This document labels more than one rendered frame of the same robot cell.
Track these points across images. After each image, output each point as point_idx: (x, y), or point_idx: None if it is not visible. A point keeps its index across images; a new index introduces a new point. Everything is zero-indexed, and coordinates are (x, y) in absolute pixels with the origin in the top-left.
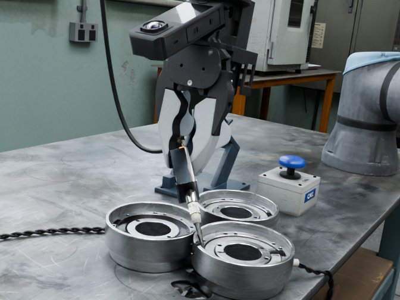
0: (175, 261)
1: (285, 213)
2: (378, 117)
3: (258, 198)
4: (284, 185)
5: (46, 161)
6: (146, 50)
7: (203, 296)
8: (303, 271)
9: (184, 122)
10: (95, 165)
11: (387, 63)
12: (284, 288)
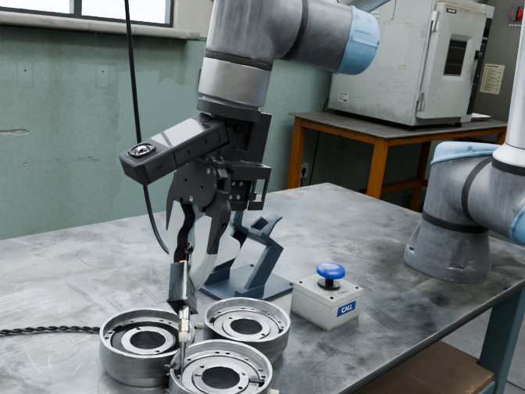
0: (158, 377)
1: (316, 326)
2: (462, 217)
3: (276, 311)
4: (316, 296)
5: (104, 241)
6: (131, 173)
7: None
8: None
9: None
10: (151, 249)
11: (474, 159)
12: None
